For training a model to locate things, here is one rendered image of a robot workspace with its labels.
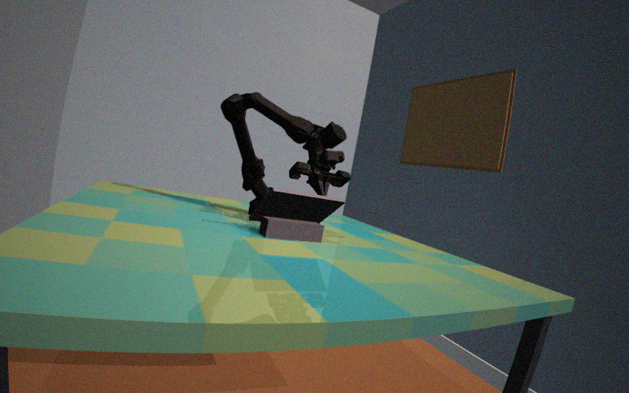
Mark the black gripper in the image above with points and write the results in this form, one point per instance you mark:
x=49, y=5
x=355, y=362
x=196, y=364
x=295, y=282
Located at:
x=319, y=176

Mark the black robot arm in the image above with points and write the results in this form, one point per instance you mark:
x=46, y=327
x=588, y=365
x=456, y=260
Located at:
x=297, y=129

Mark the grey switch panel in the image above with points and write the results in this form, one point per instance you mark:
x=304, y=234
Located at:
x=294, y=216

